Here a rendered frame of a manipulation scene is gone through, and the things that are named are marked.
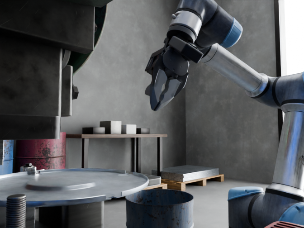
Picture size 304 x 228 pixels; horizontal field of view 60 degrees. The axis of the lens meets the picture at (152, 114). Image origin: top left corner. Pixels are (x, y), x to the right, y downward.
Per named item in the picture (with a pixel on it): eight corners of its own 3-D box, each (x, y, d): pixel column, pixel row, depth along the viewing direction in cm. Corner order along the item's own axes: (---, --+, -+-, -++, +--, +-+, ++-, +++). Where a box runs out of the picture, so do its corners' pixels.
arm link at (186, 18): (207, 24, 65) (182, 4, 62) (201, 39, 64) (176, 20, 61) (189, 34, 72) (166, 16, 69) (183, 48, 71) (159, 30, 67)
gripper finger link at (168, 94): (154, 117, 65) (167, 84, 67) (167, 116, 59) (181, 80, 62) (144, 111, 63) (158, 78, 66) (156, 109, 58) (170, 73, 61)
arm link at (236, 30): (220, 35, 82) (194, 14, 78) (248, 21, 73) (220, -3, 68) (212, 55, 80) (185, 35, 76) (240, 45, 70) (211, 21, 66)
